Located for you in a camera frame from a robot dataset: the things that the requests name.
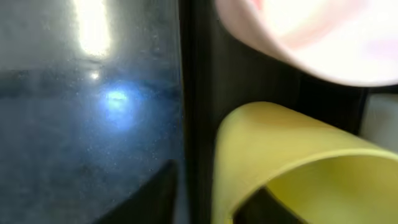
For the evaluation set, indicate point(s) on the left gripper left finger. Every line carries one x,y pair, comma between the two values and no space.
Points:
155,199

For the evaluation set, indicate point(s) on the yellow cup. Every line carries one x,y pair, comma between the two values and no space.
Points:
280,140

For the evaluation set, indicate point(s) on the black tray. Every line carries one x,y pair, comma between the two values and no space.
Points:
242,77

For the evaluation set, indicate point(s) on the grey cup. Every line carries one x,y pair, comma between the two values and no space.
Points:
382,121

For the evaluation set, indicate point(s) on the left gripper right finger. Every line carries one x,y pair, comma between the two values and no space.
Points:
264,211

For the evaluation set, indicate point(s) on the pink cup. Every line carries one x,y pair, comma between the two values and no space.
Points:
326,46

